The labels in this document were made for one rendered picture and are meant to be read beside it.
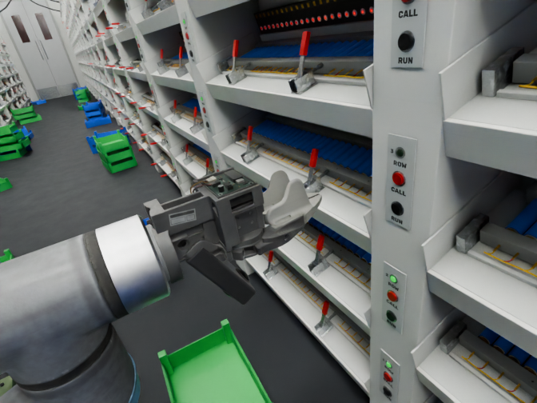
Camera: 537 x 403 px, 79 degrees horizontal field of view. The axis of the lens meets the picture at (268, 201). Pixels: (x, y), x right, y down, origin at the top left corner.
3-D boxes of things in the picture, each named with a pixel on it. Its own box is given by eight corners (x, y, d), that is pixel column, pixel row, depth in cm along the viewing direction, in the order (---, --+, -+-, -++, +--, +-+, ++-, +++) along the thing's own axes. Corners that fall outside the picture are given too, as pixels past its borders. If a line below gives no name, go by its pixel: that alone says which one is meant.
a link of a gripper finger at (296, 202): (333, 169, 39) (267, 195, 35) (336, 212, 41) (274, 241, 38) (317, 162, 41) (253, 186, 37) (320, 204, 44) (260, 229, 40)
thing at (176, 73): (200, 95, 99) (177, 49, 91) (156, 84, 147) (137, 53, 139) (253, 63, 104) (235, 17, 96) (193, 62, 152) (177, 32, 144)
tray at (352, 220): (376, 257, 52) (363, 215, 47) (226, 163, 100) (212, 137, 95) (456, 186, 57) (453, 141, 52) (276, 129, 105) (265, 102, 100)
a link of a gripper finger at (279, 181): (317, 162, 41) (253, 186, 37) (320, 204, 44) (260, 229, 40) (303, 157, 43) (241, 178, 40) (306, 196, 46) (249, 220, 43)
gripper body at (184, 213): (268, 183, 34) (153, 226, 29) (278, 249, 38) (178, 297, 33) (236, 164, 40) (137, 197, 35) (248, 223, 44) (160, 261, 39)
